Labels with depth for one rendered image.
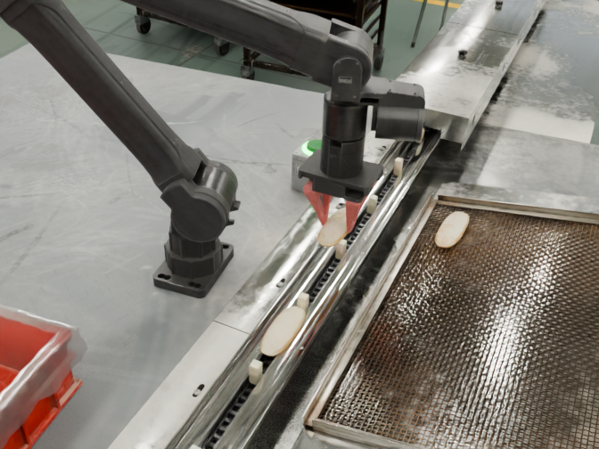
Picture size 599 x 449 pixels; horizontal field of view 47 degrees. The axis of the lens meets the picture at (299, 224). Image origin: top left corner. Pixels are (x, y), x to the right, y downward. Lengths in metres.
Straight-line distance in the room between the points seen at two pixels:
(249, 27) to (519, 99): 1.00
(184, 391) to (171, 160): 0.30
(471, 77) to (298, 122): 0.38
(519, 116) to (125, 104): 0.98
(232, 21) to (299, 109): 0.72
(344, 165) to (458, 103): 0.54
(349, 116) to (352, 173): 0.09
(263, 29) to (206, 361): 0.41
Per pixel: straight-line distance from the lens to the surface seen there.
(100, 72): 0.91
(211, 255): 1.02
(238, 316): 0.93
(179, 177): 0.94
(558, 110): 1.70
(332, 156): 0.89
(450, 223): 1.06
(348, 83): 0.83
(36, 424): 0.88
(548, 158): 1.48
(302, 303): 0.95
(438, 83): 1.48
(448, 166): 1.38
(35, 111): 1.58
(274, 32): 0.83
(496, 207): 1.12
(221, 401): 0.85
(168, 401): 0.84
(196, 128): 1.45
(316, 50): 0.82
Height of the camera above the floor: 1.51
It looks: 36 degrees down
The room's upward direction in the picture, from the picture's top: 3 degrees clockwise
